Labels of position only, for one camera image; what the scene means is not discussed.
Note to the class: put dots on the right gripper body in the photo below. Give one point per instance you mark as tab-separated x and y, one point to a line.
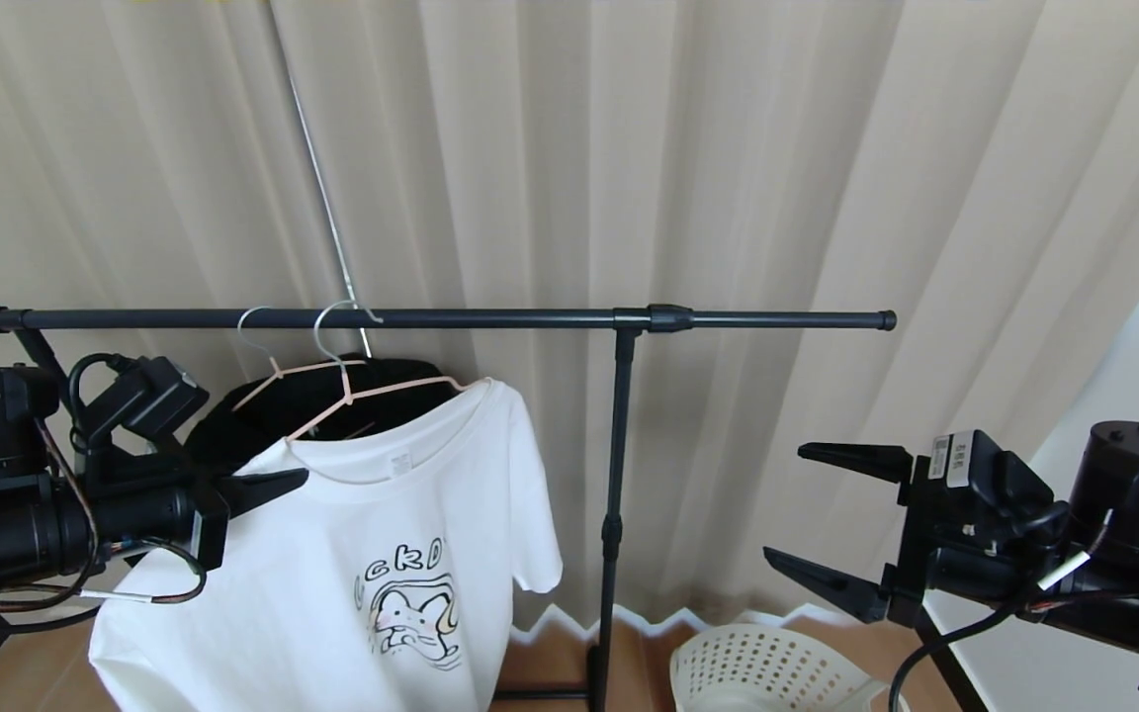
965	554

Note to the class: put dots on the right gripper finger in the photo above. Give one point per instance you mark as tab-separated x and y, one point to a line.
856	460
832	583

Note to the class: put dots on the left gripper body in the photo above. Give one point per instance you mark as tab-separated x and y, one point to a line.
154	519

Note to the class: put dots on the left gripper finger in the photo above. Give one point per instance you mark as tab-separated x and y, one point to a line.
258	488

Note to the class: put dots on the black shorts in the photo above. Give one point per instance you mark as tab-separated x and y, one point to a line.
263	415

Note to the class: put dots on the white garment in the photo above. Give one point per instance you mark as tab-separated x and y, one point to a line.
332	574

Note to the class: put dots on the pink clothes hanger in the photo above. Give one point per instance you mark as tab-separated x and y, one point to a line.
278	374
344	381

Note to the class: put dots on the white laundry basket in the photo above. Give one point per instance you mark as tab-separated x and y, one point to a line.
767	667

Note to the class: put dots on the black clothes rack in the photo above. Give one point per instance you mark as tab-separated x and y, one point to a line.
530	318

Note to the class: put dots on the beige curtain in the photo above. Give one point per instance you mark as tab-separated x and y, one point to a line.
629	148

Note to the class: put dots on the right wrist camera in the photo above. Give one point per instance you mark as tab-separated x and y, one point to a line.
995	485

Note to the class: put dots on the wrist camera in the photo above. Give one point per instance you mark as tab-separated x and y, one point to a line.
995	485
139	400

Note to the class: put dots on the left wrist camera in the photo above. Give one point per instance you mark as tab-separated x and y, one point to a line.
139	400

